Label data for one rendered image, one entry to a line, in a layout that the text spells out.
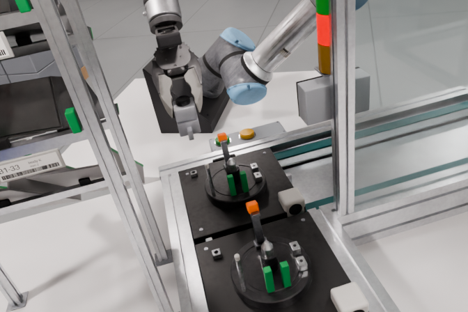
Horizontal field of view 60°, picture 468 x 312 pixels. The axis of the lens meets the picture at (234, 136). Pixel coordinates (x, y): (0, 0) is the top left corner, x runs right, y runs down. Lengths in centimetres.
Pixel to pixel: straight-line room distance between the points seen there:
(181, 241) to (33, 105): 41
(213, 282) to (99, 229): 45
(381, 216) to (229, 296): 37
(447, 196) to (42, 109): 80
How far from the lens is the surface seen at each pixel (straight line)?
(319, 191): 98
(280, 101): 148
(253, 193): 87
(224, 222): 85
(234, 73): 124
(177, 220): 91
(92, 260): 105
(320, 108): 73
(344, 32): 66
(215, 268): 78
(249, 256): 76
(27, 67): 415
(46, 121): 62
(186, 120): 83
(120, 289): 96
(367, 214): 89
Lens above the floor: 156
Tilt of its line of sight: 32 degrees down
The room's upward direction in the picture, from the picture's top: 10 degrees counter-clockwise
